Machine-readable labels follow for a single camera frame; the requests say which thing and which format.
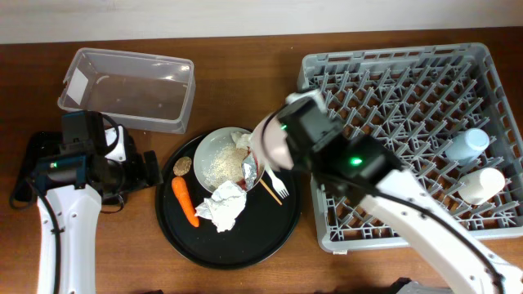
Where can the red foil snack wrapper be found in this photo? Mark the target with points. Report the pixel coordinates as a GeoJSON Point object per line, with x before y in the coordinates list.
{"type": "Point", "coordinates": [252, 171]}

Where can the brown round cookie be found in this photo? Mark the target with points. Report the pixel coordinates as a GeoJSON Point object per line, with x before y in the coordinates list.
{"type": "Point", "coordinates": [182, 166]}

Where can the black rectangular tray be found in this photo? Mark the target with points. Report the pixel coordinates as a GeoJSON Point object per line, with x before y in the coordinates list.
{"type": "Point", "coordinates": [28, 163]}

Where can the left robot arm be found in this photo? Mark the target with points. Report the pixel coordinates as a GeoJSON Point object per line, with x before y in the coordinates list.
{"type": "Point", "coordinates": [69, 219]}

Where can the round black tray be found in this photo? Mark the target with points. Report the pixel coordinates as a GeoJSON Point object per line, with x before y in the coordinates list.
{"type": "Point", "coordinates": [260, 230]}

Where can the white cup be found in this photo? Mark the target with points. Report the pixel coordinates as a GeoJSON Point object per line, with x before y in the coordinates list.
{"type": "Point", "coordinates": [481, 185]}

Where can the white tissue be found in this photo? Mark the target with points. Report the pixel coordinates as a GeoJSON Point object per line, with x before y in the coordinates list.
{"type": "Point", "coordinates": [241, 140]}

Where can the clear plastic bin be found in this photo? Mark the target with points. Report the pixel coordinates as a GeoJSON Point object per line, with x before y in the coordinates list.
{"type": "Point", "coordinates": [140, 91]}

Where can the orange carrot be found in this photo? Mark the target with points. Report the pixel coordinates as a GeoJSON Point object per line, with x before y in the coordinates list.
{"type": "Point", "coordinates": [181, 192]}

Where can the grey dishwasher rack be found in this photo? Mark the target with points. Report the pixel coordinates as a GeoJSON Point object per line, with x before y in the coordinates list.
{"type": "Point", "coordinates": [415, 100]}

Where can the white paper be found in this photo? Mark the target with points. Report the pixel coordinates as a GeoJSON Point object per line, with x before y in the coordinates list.
{"type": "Point", "coordinates": [224, 206]}

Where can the grey plate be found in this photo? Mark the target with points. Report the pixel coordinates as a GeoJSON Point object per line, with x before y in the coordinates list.
{"type": "Point", "coordinates": [206, 148]}

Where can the light blue cup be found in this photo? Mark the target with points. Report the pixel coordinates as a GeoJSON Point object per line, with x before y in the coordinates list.
{"type": "Point", "coordinates": [467, 146]}

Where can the white plastic fork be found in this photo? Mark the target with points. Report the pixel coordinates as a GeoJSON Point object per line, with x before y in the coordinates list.
{"type": "Point", "coordinates": [278, 185]}

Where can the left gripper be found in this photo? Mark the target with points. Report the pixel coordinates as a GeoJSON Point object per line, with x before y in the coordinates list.
{"type": "Point", "coordinates": [140, 178]}

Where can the pink bowl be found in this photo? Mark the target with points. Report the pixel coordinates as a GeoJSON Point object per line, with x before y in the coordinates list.
{"type": "Point", "coordinates": [271, 147]}

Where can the wooden chopstick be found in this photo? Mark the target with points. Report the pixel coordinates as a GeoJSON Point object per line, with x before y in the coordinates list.
{"type": "Point", "coordinates": [271, 193]}

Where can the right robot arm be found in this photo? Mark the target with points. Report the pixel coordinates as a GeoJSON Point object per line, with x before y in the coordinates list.
{"type": "Point", "coordinates": [372, 177]}

